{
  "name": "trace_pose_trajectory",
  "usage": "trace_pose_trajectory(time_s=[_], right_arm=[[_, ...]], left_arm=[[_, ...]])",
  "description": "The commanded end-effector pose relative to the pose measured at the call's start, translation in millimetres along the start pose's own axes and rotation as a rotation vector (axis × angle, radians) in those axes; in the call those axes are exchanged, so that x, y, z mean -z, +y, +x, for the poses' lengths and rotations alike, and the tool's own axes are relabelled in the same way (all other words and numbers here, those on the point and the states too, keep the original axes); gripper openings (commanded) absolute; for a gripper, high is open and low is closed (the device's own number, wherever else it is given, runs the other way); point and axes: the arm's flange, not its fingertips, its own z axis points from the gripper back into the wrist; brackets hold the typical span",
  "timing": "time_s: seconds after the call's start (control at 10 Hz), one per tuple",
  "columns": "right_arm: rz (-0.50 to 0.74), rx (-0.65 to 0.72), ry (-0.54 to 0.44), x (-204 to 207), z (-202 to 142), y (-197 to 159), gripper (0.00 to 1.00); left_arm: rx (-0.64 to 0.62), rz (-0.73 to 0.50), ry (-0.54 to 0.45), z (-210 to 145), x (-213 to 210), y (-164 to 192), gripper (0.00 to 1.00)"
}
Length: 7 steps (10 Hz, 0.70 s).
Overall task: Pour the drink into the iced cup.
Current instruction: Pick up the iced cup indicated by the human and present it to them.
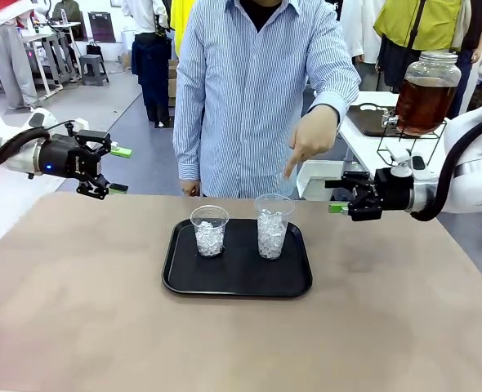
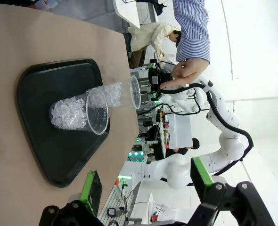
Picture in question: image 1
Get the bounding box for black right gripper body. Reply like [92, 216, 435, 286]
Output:
[373, 167, 414, 214]

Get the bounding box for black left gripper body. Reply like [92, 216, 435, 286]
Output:
[36, 136, 104, 181]

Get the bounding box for tall clear iced cup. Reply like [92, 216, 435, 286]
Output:
[254, 194, 296, 261]

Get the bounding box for short clear iced cup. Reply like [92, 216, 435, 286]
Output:
[190, 206, 230, 258]

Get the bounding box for person's left forearm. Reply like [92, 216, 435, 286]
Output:
[306, 77, 363, 123]

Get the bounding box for person's right forearm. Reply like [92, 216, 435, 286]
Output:
[172, 109, 203, 183]

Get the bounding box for person's left hand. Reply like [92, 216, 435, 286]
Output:
[283, 104, 341, 180]

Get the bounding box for person's right hand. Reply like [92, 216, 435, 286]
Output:
[181, 179, 202, 198]

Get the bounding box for white side table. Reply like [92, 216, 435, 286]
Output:
[338, 91, 450, 180]

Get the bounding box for dark tray under dispenser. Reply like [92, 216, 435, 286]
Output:
[346, 103, 401, 138]

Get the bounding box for cardboard boxes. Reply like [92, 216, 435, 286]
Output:
[167, 59, 180, 108]

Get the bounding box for mannequin white shirt navy trousers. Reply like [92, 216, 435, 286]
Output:
[120, 0, 175, 128]

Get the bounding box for grey plastic stool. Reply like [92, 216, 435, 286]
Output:
[78, 53, 110, 87]

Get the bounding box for glass tea dispenser jar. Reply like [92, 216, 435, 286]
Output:
[382, 51, 462, 136]

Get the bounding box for person in grey trousers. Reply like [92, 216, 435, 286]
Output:
[0, 0, 42, 111]

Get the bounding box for black plastic serving tray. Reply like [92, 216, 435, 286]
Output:
[162, 218, 314, 298]

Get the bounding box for dark board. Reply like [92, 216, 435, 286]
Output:
[87, 11, 118, 43]

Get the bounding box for person in striped shirt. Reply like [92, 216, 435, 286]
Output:
[172, 0, 363, 200]

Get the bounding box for yellow garment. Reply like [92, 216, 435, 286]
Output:
[171, 0, 191, 58]

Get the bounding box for person in dark jacket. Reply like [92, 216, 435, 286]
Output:
[51, 0, 83, 24]

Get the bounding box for white coat garment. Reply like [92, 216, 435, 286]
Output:
[338, 0, 383, 65]

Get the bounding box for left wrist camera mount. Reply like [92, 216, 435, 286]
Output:
[63, 118, 89, 138]

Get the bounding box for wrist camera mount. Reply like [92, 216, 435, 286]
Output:
[63, 118, 89, 138]
[387, 143, 414, 177]

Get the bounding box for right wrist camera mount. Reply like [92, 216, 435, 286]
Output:
[387, 143, 414, 177]

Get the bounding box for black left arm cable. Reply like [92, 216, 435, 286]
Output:
[0, 127, 52, 169]

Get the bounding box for black wire dispenser stand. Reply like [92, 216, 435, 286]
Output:
[376, 120, 448, 167]

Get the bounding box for white workbench grey frame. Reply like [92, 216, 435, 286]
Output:
[20, 20, 83, 97]

